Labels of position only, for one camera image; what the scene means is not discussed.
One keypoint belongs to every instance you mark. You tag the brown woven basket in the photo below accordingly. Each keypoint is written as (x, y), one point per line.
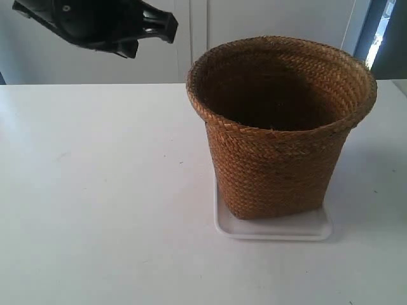
(277, 111)

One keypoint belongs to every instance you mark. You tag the dark window frame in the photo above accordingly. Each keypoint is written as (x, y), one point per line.
(376, 35)

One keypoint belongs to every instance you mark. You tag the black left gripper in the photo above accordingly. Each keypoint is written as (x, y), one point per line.
(107, 26)

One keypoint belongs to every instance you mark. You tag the white plastic tray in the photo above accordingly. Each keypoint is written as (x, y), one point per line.
(315, 225)

